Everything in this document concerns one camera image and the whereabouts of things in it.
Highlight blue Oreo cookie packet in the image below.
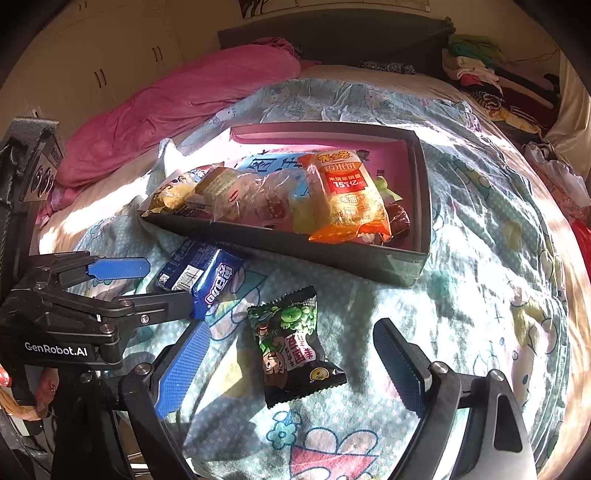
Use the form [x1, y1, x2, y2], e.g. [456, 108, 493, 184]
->
[155, 239, 247, 320]

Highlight yellow cartoon snack packet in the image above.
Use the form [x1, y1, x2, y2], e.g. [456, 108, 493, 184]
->
[142, 165, 214, 217]

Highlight yellow-green cake packet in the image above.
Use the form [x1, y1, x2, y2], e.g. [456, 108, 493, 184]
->
[193, 167, 242, 207]

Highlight dark red date snack packet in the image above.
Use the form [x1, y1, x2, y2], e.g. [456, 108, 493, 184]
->
[386, 203, 411, 238]

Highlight orange rice cracker snack bag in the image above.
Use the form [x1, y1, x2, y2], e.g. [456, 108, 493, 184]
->
[300, 149, 392, 244]

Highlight left hand red nails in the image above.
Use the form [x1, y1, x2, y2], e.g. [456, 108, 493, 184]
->
[1, 366, 59, 421]

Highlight black green pea snack packet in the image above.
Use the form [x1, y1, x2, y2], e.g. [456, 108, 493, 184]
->
[247, 286, 346, 408]

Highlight clear brown pastry packet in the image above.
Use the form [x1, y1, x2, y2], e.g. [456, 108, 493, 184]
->
[211, 172, 293, 227]

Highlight clear red candy packet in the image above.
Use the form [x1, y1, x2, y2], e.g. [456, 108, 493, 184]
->
[239, 183, 294, 227]

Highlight pink quilt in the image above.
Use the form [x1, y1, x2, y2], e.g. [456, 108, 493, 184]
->
[36, 38, 301, 225]

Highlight green yellow snack packet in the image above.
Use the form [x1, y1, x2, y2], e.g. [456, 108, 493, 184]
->
[290, 176, 403, 234]

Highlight red plastic bag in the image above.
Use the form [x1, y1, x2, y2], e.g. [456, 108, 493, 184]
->
[571, 220, 591, 268]

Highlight cream wardrobe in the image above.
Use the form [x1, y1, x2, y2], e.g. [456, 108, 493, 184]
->
[1, 1, 182, 139]

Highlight dark cardboard box tray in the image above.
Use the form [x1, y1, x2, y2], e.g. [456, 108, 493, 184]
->
[141, 122, 431, 286]

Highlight pink floral cloth bag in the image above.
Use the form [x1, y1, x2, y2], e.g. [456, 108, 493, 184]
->
[524, 142, 590, 223]

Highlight cream curtain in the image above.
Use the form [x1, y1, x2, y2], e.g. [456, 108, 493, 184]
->
[545, 52, 590, 178]

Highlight pile of folded clothes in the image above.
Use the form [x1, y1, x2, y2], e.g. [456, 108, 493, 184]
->
[442, 34, 561, 136]

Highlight dark headboard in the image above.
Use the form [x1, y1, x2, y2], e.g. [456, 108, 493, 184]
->
[217, 8, 456, 79]

